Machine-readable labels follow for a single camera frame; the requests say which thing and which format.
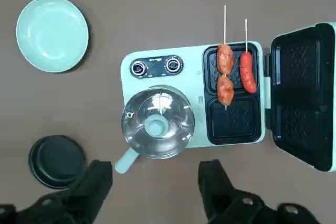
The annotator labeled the black round control knob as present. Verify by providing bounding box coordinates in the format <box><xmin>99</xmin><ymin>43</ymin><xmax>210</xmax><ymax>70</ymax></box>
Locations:
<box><xmin>165</xmin><ymin>58</ymin><xmax>182</xmax><ymax>73</ymax></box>
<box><xmin>131</xmin><ymin>61</ymin><xmax>146</xmax><ymax>76</ymax></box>

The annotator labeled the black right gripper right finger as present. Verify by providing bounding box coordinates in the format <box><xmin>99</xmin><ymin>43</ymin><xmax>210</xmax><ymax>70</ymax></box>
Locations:
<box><xmin>198</xmin><ymin>159</ymin><xmax>336</xmax><ymax>224</ymax></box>

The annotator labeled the glass pot lid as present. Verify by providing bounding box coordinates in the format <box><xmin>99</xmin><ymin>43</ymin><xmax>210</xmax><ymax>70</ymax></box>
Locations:
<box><xmin>121</xmin><ymin>85</ymin><xmax>196</xmax><ymax>160</ymax></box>

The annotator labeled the grilled meat skewer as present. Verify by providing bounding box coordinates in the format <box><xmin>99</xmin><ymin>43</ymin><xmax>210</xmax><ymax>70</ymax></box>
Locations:
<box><xmin>216</xmin><ymin>5</ymin><xmax>235</xmax><ymax>111</ymax></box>

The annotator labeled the red sausage skewer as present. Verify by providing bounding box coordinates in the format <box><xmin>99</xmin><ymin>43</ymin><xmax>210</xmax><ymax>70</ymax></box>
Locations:
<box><xmin>239</xmin><ymin>18</ymin><xmax>258</xmax><ymax>94</ymax></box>

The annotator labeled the black frying pan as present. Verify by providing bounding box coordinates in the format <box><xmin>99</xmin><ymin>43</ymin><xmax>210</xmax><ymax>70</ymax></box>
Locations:
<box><xmin>28</xmin><ymin>135</ymin><xmax>86</xmax><ymax>190</ymax></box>

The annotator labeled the mint green pot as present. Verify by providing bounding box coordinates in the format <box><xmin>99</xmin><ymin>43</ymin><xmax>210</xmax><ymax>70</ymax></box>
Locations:
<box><xmin>114</xmin><ymin>84</ymin><xmax>196</xmax><ymax>174</ymax></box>

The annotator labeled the pale green round plate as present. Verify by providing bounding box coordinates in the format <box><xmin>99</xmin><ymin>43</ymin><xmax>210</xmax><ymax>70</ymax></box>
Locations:
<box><xmin>16</xmin><ymin>0</ymin><xmax>90</xmax><ymax>74</ymax></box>

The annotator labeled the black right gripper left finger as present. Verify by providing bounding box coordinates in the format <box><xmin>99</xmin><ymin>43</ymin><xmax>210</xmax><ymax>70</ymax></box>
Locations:
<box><xmin>0</xmin><ymin>159</ymin><xmax>113</xmax><ymax>224</ymax></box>

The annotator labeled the mint green cooking machine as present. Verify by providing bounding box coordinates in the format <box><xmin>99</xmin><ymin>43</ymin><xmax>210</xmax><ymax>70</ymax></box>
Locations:
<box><xmin>120</xmin><ymin>22</ymin><xmax>336</xmax><ymax>174</ymax></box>

